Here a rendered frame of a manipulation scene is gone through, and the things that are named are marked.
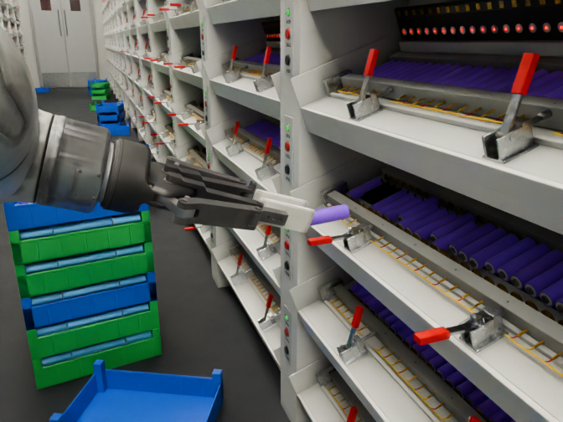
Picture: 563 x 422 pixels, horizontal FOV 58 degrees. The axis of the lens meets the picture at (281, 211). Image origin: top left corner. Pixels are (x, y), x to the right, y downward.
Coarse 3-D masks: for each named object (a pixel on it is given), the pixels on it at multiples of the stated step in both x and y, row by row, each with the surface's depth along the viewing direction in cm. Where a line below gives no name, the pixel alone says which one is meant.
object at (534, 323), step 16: (336, 192) 89; (352, 208) 81; (368, 224) 77; (384, 224) 74; (400, 240) 69; (416, 240) 67; (400, 256) 68; (416, 256) 66; (432, 256) 63; (416, 272) 64; (432, 272) 62; (448, 272) 60; (464, 272) 58; (464, 288) 58; (480, 288) 55; (496, 288) 54; (480, 304) 55; (496, 304) 53; (512, 304) 52; (512, 320) 51; (528, 320) 49; (544, 320) 48; (544, 336) 47; (560, 336) 46; (528, 352) 48; (560, 352) 46
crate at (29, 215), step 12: (12, 204) 106; (24, 204) 107; (36, 204) 108; (96, 204) 114; (144, 204) 120; (12, 216) 106; (24, 216) 108; (36, 216) 109; (48, 216) 110; (60, 216) 111; (72, 216) 112; (84, 216) 114; (96, 216) 115; (108, 216) 116; (12, 228) 107; (24, 228) 108
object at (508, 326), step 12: (384, 240) 73; (396, 252) 70; (420, 264) 66; (432, 276) 63; (456, 288) 59; (468, 300) 57; (504, 324) 52; (528, 336) 50; (540, 348) 48; (552, 360) 47
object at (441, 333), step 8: (472, 320) 51; (440, 328) 50; (448, 328) 51; (456, 328) 51; (464, 328) 50; (472, 328) 51; (416, 336) 49; (424, 336) 49; (432, 336) 49; (440, 336) 49; (448, 336) 50; (424, 344) 49
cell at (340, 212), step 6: (342, 204) 63; (318, 210) 62; (324, 210) 62; (330, 210) 62; (336, 210) 62; (342, 210) 62; (348, 210) 62; (318, 216) 61; (324, 216) 62; (330, 216) 62; (336, 216) 62; (342, 216) 62; (348, 216) 63; (312, 222) 61; (318, 222) 62; (324, 222) 62
